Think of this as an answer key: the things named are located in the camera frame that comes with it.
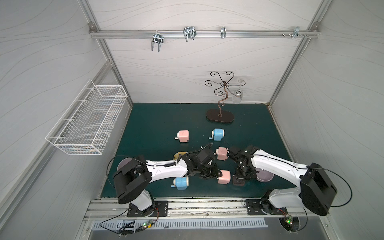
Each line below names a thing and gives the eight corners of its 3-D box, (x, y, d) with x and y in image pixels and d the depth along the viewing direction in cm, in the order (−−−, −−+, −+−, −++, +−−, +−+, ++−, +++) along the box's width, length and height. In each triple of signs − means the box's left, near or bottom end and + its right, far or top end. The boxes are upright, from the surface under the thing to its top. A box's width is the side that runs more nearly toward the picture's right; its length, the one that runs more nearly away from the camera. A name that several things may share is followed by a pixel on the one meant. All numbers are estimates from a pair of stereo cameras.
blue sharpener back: (209, 141, 102) (210, 134, 95) (208, 135, 105) (209, 128, 98) (223, 141, 102) (225, 134, 95) (222, 135, 105) (224, 128, 98)
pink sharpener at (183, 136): (176, 142, 99) (175, 137, 94) (176, 135, 103) (175, 130, 98) (189, 142, 99) (188, 137, 94) (189, 136, 103) (189, 130, 98)
